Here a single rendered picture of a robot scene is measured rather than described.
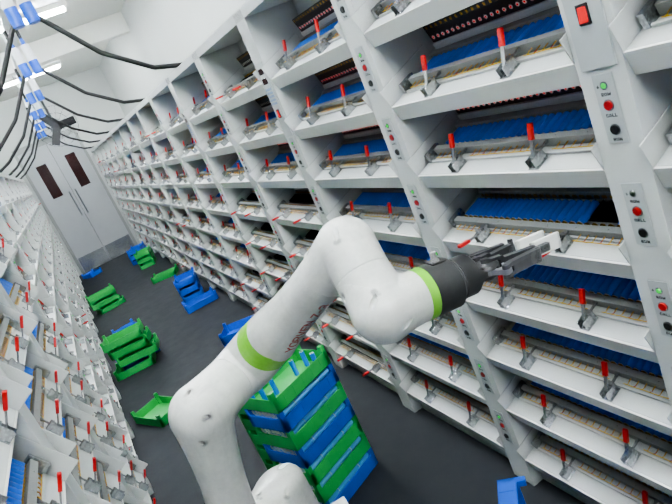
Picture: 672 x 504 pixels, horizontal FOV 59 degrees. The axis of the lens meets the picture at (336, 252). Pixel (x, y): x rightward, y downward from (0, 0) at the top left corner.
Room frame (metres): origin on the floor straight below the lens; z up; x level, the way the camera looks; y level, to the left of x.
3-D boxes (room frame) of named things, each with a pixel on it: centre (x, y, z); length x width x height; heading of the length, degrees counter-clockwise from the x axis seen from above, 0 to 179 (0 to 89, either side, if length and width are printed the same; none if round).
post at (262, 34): (2.30, -0.11, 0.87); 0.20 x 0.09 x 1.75; 111
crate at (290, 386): (1.98, 0.36, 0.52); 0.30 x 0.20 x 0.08; 133
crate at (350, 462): (1.98, 0.36, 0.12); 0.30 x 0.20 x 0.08; 133
